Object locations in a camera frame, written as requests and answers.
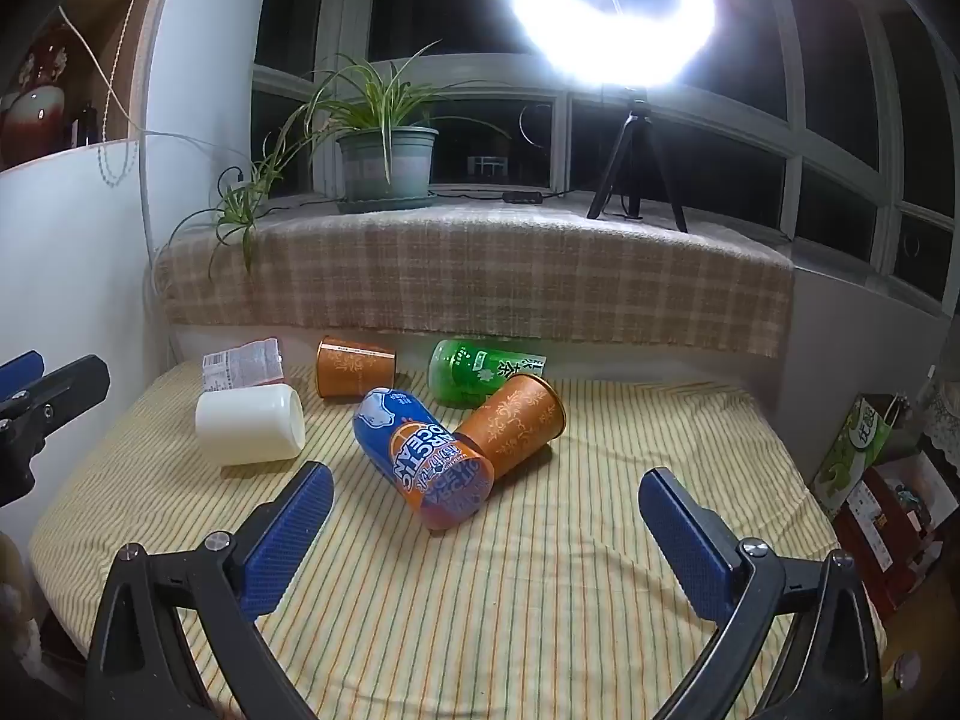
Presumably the white and red snack packet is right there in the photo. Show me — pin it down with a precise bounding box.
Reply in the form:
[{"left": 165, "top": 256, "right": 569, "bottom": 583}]
[{"left": 201, "top": 340, "right": 286, "bottom": 393}]

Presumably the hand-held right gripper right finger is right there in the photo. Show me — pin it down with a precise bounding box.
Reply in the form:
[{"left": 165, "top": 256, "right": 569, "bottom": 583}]
[{"left": 637, "top": 467, "right": 884, "bottom": 720}]

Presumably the black tripod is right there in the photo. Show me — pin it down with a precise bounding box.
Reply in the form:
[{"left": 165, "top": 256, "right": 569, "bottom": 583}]
[{"left": 586, "top": 86, "right": 689, "bottom": 233}]

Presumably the white cord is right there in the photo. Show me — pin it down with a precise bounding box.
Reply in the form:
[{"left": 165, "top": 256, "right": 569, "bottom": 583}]
[{"left": 58, "top": 6, "right": 164, "bottom": 301}]

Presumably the green printed box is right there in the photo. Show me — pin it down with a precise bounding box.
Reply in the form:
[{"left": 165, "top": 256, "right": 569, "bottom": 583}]
[{"left": 812, "top": 394, "right": 897, "bottom": 518}]

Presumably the spider plant in grey pot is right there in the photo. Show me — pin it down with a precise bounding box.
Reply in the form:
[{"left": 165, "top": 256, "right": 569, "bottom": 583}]
[{"left": 169, "top": 41, "right": 518, "bottom": 271}]

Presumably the dark green pot saucer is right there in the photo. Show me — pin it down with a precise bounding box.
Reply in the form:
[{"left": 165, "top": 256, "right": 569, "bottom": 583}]
[{"left": 335, "top": 193, "right": 437, "bottom": 215}]

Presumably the red cardboard box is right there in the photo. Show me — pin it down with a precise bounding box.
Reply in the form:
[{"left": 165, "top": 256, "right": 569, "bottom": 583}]
[{"left": 832, "top": 457, "right": 947, "bottom": 616}]

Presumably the orange patterned cup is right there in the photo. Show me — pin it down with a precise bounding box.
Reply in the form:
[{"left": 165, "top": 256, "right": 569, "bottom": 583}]
[
  {"left": 454, "top": 373, "right": 566, "bottom": 481},
  {"left": 315, "top": 336, "right": 397, "bottom": 398}
]

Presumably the beige plaid cloth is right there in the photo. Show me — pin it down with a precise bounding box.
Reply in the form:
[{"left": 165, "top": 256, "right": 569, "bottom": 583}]
[{"left": 154, "top": 199, "right": 796, "bottom": 359}]

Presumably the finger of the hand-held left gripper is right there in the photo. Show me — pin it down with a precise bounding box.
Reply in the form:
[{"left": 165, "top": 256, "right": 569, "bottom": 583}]
[
  {"left": 0, "top": 354, "right": 111, "bottom": 458},
  {"left": 0, "top": 350, "right": 46, "bottom": 410}
]

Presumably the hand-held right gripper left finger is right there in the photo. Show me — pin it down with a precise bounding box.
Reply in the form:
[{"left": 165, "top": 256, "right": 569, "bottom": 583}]
[{"left": 84, "top": 461, "right": 335, "bottom": 720}]

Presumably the white lace cloth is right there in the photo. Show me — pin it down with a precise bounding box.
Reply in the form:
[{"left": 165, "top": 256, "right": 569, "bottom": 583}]
[{"left": 919, "top": 366, "right": 960, "bottom": 482}]

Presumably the yellow striped cloth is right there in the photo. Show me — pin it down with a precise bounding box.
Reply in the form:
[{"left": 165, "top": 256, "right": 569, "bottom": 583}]
[{"left": 30, "top": 360, "right": 886, "bottom": 720}]

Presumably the white cup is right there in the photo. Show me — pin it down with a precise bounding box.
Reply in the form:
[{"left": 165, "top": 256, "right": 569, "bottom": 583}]
[{"left": 195, "top": 382, "right": 307, "bottom": 464}]

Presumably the black cable with inline switch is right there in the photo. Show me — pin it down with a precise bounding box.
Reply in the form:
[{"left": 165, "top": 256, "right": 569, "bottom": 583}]
[{"left": 431, "top": 186, "right": 593, "bottom": 205}]

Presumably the wooden shelf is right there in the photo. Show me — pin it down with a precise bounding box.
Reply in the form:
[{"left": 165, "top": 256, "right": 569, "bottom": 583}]
[{"left": 0, "top": 0, "right": 167, "bottom": 173}]

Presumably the red ceramic vase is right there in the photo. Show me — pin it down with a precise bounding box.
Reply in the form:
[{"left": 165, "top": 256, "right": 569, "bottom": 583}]
[{"left": 0, "top": 28, "right": 77, "bottom": 167}]

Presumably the white window frame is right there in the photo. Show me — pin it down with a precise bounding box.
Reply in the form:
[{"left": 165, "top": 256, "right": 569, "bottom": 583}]
[{"left": 251, "top": 0, "right": 960, "bottom": 316}]

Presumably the blue and orange printed cup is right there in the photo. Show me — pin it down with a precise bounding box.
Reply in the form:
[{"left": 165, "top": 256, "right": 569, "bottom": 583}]
[{"left": 352, "top": 388, "right": 496, "bottom": 532}]

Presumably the ring light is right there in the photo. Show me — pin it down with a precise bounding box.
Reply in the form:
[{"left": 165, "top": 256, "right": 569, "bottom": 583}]
[{"left": 506, "top": 0, "right": 717, "bottom": 87}]

